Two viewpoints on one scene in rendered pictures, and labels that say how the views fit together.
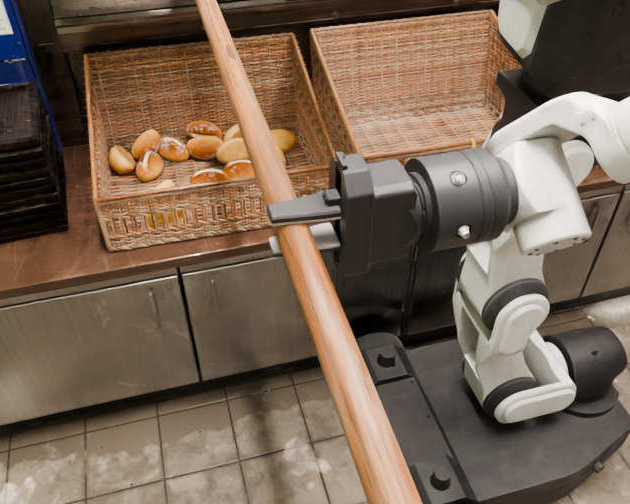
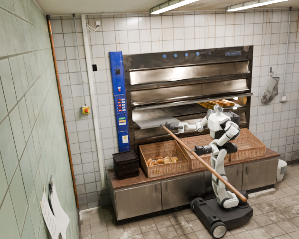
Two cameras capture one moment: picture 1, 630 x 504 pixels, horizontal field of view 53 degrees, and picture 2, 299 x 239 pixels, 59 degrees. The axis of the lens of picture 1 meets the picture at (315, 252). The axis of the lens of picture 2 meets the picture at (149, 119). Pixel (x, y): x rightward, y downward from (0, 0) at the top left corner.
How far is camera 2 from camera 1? 2.14 m
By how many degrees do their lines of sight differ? 25
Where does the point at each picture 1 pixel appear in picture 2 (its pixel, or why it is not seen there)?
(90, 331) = (144, 194)
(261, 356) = (174, 203)
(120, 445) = (146, 224)
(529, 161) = (212, 145)
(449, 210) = (205, 149)
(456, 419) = (216, 210)
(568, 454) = (239, 214)
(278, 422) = (179, 218)
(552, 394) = (233, 200)
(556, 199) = (215, 148)
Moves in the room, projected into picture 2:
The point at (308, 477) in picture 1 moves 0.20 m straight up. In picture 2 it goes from (187, 227) to (187, 213)
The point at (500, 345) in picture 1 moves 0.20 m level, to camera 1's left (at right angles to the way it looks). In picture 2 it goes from (220, 186) to (203, 187)
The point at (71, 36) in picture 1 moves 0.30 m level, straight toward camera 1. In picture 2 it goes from (136, 142) to (144, 150)
